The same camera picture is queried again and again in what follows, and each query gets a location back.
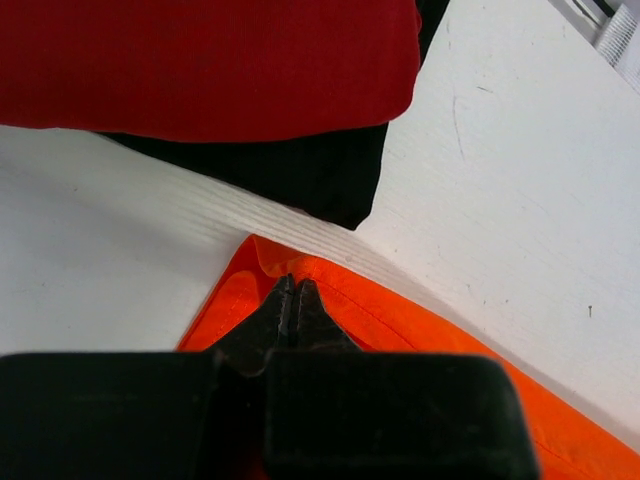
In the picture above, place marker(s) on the orange t shirt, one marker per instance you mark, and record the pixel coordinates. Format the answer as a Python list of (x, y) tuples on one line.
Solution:
[(568, 444)]

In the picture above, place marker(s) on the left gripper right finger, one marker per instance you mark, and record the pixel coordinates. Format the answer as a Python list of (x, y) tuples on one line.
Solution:
[(313, 329)]

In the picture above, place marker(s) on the folded red t shirt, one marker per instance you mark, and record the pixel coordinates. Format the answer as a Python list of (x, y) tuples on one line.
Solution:
[(56, 59)]

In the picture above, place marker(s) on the white label strip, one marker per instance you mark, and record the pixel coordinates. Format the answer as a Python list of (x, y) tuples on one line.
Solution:
[(618, 42)]

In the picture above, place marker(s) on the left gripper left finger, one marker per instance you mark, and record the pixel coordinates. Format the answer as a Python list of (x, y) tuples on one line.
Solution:
[(245, 347)]

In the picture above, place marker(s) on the folded black t shirt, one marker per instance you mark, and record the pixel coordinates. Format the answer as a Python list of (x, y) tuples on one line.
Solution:
[(310, 170)]

